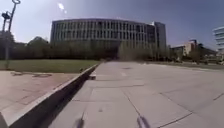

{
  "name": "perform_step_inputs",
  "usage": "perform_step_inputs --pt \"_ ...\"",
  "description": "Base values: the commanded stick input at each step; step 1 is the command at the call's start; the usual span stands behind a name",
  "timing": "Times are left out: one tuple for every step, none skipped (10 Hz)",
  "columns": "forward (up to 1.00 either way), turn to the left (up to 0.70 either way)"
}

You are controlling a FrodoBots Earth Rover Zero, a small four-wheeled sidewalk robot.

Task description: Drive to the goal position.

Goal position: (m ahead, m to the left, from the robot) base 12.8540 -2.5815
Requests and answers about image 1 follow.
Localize reddish paved terrace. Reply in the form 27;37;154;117
0;69;79;118

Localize robot's own part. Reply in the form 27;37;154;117
75;116;86;128
136;114;152;128

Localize grey stone slab plaza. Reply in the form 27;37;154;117
48;60;224;128

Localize grass lawn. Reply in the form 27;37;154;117
0;58;101;74

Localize reddish building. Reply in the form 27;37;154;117
169;39;218;63

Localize low stone kerb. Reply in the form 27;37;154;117
0;63;100;128

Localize grass strip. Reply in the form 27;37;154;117
146;60;224;70

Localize tall lamp pole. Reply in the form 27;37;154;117
0;0;22;70

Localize row of trees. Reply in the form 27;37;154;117
0;35;181;63

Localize large curved grey building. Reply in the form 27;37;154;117
49;18;168;61

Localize white multi-storey building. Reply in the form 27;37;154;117
212;25;224;61

